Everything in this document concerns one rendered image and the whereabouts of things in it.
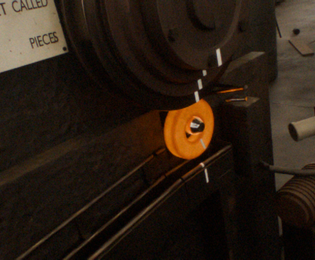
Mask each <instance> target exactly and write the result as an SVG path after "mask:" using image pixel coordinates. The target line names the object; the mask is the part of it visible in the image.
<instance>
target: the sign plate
mask: <svg viewBox="0 0 315 260"><path fill-rule="evenodd" d="M67 52H69V51H68V47H67V43H66V41H65V37H64V33H63V30H62V26H61V25H60V21H59V16H58V13H57V11H56V7H55V3H54V0H0V73H2V72H5V71H9V70H12V69H15V68H19V67H22V66H25V65H27V64H30V63H34V62H37V61H41V60H44V59H48V58H51V57H54V56H58V55H61V54H64V53H67Z"/></svg>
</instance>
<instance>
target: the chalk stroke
mask: <svg viewBox="0 0 315 260"><path fill-rule="evenodd" d="M216 52H217V59H218V66H221V64H222V62H221V56H220V51H219V49H217V50H216ZM206 74H207V73H206V70H203V75H204V76H205V75H206ZM198 86H199V89H201V88H202V85H201V79H200V80H198ZM195 97H196V102H198V101H199V97H198V92H197V91H196V92H195Z"/></svg>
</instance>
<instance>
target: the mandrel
mask: <svg viewBox="0 0 315 260"><path fill-rule="evenodd" d="M168 113H169V112H168V111H161V112H160V113H159V115H160V121H161V126H162V127H165V121H166V118H167V115H168ZM204 129H205V124H204V123H203V121H202V120H201V119H200V118H199V117H192V118H190V119H189V121H188V122H187V125H186V129H185V132H186V133H189V134H193V135H197V134H199V133H201V132H203V130H204Z"/></svg>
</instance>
